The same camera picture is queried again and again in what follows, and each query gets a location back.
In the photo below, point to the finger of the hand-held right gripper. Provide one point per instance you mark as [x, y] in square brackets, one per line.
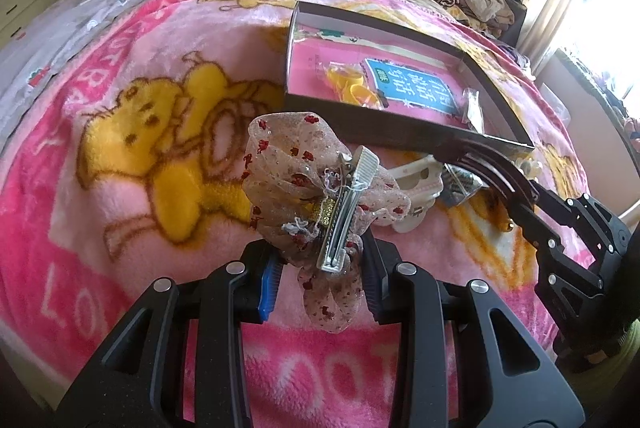
[555, 268]
[602, 228]

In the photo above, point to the yellow plastic hair clip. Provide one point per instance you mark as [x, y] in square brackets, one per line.
[365, 96]

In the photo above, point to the dark curved headband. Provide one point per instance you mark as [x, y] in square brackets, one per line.
[492, 163]

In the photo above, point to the beige mesh bow hair clip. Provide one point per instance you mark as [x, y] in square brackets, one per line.
[300, 168]

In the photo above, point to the cluttered window ledge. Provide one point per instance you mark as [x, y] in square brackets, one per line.
[605, 93]

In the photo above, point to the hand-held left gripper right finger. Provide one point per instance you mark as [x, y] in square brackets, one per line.
[372, 284]

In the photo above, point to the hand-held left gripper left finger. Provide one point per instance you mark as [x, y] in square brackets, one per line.
[267, 288]

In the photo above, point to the pink cartoon printed blanket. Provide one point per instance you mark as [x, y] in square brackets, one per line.
[150, 58]

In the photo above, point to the grey printed bed sheet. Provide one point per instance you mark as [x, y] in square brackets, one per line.
[65, 28]

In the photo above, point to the amber claw hair clip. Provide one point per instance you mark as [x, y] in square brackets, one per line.
[497, 213]

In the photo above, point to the white claw hair clip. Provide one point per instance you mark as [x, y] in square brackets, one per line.
[417, 188]

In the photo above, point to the shiny plastic packet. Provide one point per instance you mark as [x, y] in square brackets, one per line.
[457, 188]

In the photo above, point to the dark cardboard box tray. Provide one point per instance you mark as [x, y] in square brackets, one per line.
[350, 113]

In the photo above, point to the clear plastic bag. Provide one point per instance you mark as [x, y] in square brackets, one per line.
[556, 103]

